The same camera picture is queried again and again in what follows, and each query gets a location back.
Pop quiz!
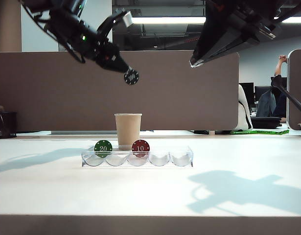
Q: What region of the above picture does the small black computer monitor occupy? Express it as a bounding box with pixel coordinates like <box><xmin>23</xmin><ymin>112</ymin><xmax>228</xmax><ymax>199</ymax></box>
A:
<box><xmin>255</xmin><ymin>86</ymin><xmax>272</xmax><ymax>98</ymax></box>

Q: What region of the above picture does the beige building column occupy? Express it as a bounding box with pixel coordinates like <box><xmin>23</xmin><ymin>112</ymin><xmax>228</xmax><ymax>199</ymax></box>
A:
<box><xmin>0</xmin><ymin>0</ymin><xmax>23</xmax><ymax>52</ymax></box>

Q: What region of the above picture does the clear plastic chip tray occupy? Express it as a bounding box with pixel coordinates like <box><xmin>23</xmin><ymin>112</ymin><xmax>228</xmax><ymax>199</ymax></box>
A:
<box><xmin>81</xmin><ymin>146</ymin><xmax>194</xmax><ymax>168</ymax></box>

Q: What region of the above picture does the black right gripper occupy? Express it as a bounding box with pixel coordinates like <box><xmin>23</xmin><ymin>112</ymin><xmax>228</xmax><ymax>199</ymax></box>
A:
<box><xmin>189</xmin><ymin>0</ymin><xmax>283</xmax><ymax>69</ymax></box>

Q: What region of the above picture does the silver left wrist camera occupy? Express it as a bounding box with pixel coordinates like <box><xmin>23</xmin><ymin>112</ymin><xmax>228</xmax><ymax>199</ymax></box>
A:
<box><xmin>121</xmin><ymin>11</ymin><xmax>133</xmax><ymax>27</ymax></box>

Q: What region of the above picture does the brown paper cup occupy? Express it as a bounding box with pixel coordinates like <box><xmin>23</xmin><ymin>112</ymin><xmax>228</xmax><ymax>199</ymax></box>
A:
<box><xmin>114</xmin><ymin>113</ymin><xmax>143</xmax><ymax>151</ymax></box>

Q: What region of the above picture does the red 10 poker chip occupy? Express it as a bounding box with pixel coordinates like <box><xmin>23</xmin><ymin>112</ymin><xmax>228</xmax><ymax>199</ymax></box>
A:
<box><xmin>131</xmin><ymin>140</ymin><xmax>150</xmax><ymax>159</ymax></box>

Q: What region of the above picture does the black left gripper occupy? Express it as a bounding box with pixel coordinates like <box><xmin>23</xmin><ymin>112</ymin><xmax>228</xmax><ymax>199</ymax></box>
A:
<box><xmin>93</xmin><ymin>41</ymin><xmax>132</xmax><ymax>74</ymax></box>

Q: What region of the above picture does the narrow brown desk partition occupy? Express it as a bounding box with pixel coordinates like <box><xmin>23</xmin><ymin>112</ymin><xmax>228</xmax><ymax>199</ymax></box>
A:
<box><xmin>287</xmin><ymin>49</ymin><xmax>301</xmax><ymax>131</ymax></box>

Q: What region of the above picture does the black diagonal pole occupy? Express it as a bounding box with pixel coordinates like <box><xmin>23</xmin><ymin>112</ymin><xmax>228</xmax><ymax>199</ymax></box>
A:
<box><xmin>272</xmin><ymin>75</ymin><xmax>301</xmax><ymax>112</ymax></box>

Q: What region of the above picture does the long ceiling light strip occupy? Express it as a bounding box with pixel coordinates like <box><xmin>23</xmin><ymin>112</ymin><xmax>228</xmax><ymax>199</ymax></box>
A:
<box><xmin>130</xmin><ymin>16</ymin><xmax>301</xmax><ymax>24</ymax></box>

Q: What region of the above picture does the wide brown desk partition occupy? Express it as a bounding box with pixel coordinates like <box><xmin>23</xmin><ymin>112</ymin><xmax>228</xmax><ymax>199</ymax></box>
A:
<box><xmin>0</xmin><ymin>50</ymin><xmax>240</xmax><ymax>132</ymax></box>

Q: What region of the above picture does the seated person in dark clothes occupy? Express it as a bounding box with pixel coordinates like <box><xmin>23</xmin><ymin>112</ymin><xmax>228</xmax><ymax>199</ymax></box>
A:
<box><xmin>256</xmin><ymin>55</ymin><xmax>288</xmax><ymax>118</ymax></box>

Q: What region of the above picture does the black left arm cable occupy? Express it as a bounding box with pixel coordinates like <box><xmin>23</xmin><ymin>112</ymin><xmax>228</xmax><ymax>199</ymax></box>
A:
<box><xmin>25</xmin><ymin>4</ymin><xmax>86</xmax><ymax>64</ymax></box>

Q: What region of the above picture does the black mesh pen holder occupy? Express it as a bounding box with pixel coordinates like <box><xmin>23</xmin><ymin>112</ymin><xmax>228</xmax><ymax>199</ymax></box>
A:
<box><xmin>0</xmin><ymin>105</ymin><xmax>18</xmax><ymax>140</ymax></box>

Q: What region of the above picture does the large black computer monitor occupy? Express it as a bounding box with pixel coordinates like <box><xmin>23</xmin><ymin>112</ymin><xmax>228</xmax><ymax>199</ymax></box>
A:
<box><xmin>239</xmin><ymin>82</ymin><xmax>255</xmax><ymax>108</ymax></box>

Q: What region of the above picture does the green tape strip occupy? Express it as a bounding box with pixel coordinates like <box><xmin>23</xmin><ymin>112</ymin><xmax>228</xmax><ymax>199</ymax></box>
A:
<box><xmin>230</xmin><ymin>129</ymin><xmax>290</xmax><ymax>136</ymax></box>

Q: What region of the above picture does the green 20 poker chip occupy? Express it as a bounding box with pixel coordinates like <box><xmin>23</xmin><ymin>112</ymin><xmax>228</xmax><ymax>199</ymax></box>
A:
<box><xmin>93</xmin><ymin>140</ymin><xmax>113</xmax><ymax>159</ymax></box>

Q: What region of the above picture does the black left wrist camera bracket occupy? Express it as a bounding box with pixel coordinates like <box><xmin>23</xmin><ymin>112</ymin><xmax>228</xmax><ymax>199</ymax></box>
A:
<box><xmin>96</xmin><ymin>11</ymin><xmax>128</xmax><ymax>37</ymax></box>

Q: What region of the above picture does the black 100 poker chip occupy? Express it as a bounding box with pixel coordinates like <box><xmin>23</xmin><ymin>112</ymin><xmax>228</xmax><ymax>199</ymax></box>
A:
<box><xmin>123</xmin><ymin>70</ymin><xmax>139</xmax><ymax>86</ymax></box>

